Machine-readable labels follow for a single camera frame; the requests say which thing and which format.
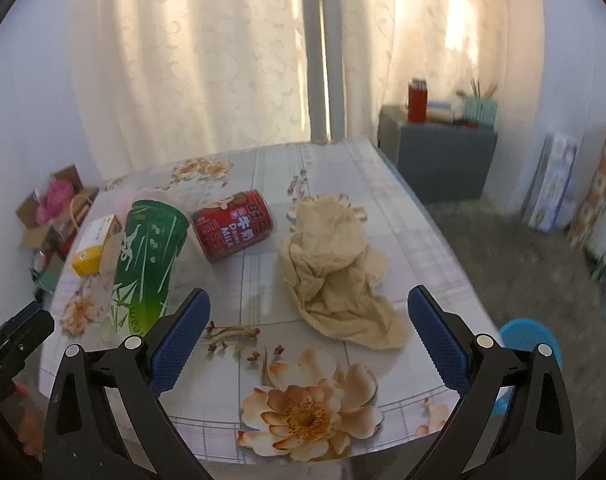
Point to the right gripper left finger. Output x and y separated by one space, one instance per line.
81 439

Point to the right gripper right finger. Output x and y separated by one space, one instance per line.
536 439

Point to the green paper cup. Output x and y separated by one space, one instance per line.
155 234

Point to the beige cloth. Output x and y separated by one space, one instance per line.
332 274

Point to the red milk can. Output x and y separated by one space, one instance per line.
234 223

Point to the blue plastic basket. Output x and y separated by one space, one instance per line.
540 403

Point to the yellow white carton box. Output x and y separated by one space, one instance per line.
87 258

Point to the brown cardboard box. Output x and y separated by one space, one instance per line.
59 234

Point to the pink plastic bag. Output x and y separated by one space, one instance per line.
58 194

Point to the white blue cardboard box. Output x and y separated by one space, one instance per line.
550 183

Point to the floral tablecloth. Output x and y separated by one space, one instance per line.
246 289

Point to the floral patterned box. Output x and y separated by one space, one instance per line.
592 207

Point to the dark grey cabinet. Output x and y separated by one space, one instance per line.
440 163

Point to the teal utensil holder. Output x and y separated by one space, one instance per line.
479 110

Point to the white patterned curtain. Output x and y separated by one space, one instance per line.
161 80

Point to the red thermos bottle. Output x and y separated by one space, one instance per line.
417 101

